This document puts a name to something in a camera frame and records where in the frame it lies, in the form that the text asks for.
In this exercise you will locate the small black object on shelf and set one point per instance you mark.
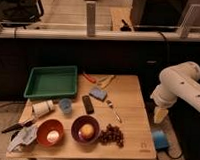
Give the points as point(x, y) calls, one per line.
point(125, 27)

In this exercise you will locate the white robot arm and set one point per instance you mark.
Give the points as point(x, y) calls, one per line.
point(179, 81)

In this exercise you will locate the orange bowl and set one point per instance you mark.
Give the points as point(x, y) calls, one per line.
point(47, 127)

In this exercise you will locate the yellow orange fruit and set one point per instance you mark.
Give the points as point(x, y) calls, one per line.
point(86, 131)

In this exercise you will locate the black monitor upper left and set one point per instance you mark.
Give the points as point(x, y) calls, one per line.
point(20, 13)

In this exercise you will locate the blue sponge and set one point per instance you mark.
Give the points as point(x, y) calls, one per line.
point(98, 93)

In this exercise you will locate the white cylindrical container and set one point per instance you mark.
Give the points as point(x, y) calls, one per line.
point(42, 108)

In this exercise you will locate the silver fork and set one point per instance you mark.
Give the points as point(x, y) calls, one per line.
point(110, 105)

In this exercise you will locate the white egg in bowl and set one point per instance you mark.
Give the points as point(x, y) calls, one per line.
point(52, 136)

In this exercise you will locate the crumpled white cloth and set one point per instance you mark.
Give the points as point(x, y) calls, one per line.
point(25, 136)

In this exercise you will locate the white horizontal rail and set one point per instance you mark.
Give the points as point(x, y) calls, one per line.
point(80, 35)

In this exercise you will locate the small blue cup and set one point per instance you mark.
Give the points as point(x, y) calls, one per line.
point(65, 105)

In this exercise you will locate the bunch of dark grapes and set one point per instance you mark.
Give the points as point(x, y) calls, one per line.
point(112, 134)

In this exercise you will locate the black remote control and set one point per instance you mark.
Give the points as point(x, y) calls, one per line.
point(87, 104)

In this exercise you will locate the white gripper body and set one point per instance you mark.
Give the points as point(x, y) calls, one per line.
point(162, 97)

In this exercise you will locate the red handled tool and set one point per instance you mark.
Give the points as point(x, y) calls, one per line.
point(89, 78)

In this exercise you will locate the black handled pliers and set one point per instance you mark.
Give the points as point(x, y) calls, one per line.
point(17, 126)

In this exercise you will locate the green plastic tray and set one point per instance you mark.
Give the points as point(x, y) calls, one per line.
point(52, 82)

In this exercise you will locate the blue box on floor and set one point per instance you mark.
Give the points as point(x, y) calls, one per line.
point(160, 140)

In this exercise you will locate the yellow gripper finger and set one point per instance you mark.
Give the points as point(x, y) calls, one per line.
point(159, 114)

